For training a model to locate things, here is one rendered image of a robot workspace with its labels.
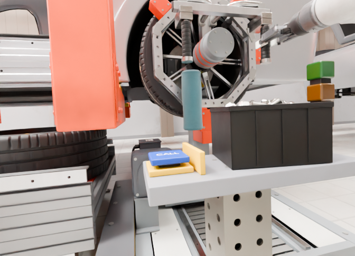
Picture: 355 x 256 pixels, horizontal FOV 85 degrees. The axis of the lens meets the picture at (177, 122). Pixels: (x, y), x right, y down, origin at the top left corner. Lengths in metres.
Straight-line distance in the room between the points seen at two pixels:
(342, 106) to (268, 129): 7.41
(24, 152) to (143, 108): 3.91
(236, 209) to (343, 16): 0.54
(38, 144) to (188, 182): 0.68
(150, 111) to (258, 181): 4.37
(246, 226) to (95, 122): 0.45
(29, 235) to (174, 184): 0.60
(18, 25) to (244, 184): 5.39
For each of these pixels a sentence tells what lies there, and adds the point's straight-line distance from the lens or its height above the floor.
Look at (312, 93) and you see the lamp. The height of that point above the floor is 0.59.
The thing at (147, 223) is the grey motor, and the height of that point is 0.11.
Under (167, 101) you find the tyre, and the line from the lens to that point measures 1.01.
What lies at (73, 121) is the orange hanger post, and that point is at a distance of 0.61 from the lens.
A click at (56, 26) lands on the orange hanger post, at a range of 0.66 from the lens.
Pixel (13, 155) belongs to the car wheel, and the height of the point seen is 0.44.
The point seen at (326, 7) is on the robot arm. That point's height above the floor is 0.81.
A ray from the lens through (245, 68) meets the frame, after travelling 1.16.
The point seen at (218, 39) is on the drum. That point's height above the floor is 0.86.
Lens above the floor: 0.56
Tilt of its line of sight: 3 degrees down
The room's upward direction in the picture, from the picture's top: 3 degrees counter-clockwise
